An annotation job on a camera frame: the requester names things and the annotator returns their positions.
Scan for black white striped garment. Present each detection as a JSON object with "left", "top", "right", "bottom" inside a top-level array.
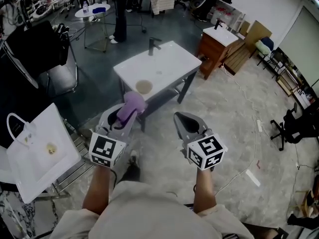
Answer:
[{"left": 53, "top": 23, "right": 71, "bottom": 42}]

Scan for small white sink top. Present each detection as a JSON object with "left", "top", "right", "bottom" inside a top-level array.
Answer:
[{"left": 202, "top": 25, "right": 239, "bottom": 47}]

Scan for person's right forearm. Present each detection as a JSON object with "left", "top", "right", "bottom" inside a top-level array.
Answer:
[{"left": 193, "top": 169, "right": 216, "bottom": 215}]

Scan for brown cardboard sheet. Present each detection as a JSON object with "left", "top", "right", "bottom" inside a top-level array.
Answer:
[{"left": 245, "top": 20, "right": 273, "bottom": 49}]

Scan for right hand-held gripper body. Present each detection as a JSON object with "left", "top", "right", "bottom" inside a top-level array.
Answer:
[{"left": 182, "top": 127, "right": 228, "bottom": 171}]

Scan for black metal sink stand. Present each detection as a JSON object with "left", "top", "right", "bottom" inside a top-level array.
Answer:
[{"left": 119, "top": 70, "right": 199, "bottom": 133}]

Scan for white arched faucet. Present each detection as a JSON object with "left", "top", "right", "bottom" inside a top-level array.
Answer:
[{"left": 6, "top": 113, "right": 37, "bottom": 149}]

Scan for brown wooden cabinet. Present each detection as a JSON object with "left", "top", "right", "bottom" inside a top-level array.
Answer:
[{"left": 196, "top": 32, "right": 231, "bottom": 81}]

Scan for metal slatted sink stand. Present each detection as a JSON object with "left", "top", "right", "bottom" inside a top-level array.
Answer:
[{"left": 37, "top": 119, "right": 97, "bottom": 199}]

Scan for person's black trouser leg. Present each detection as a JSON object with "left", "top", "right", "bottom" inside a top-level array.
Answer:
[{"left": 122, "top": 157, "right": 142, "bottom": 184}]

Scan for black office chair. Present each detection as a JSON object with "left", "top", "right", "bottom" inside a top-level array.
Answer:
[{"left": 270, "top": 102, "right": 319, "bottom": 151}]

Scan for white sink with white faucet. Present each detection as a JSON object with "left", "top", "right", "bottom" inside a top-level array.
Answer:
[{"left": 5, "top": 103, "right": 82, "bottom": 204}]

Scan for blue chair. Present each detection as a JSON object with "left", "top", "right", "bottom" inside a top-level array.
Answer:
[{"left": 261, "top": 36, "right": 275, "bottom": 51}]

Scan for beige bowl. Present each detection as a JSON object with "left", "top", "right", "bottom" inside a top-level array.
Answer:
[{"left": 135, "top": 79, "right": 153, "bottom": 94}]

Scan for yellowish residue lump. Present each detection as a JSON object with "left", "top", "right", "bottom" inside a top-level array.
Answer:
[{"left": 46, "top": 142, "right": 58, "bottom": 155}]

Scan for person's beige shirt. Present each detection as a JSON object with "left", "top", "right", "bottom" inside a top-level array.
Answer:
[{"left": 49, "top": 180, "right": 255, "bottom": 239}]

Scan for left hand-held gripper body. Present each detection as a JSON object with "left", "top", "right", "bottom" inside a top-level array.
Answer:
[{"left": 89, "top": 123, "right": 130, "bottom": 168}]

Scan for light green cushion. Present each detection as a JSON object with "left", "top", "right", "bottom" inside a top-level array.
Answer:
[{"left": 255, "top": 40, "right": 271, "bottom": 57}]

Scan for wooden slatted pallet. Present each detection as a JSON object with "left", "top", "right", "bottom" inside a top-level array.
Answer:
[{"left": 224, "top": 40, "right": 259, "bottom": 76}]

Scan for white oval side table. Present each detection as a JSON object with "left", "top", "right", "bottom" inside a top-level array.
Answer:
[{"left": 74, "top": 3, "right": 111, "bottom": 53}]

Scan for person's left forearm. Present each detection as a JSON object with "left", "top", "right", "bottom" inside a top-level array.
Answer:
[{"left": 82, "top": 164, "right": 116, "bottom": 216}]

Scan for black fabric bag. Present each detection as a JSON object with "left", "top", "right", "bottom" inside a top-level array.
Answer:
[{"left": 5, "top": 20, "right": 70, "bottom": 72}]

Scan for large white sink basin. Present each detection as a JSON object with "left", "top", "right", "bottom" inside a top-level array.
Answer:
[{"left": 113, "top": 40, "right": 202, "bottom": 102}]

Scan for metal frame chair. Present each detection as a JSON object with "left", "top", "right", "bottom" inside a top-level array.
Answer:
[{"left": 37, "top": 40, "right": 78, "bottom": 94}]

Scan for tall black faucet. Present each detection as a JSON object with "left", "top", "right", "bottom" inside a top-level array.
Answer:
[{"left": 149, "top": 37, "right": 162, "bottom": 57}]

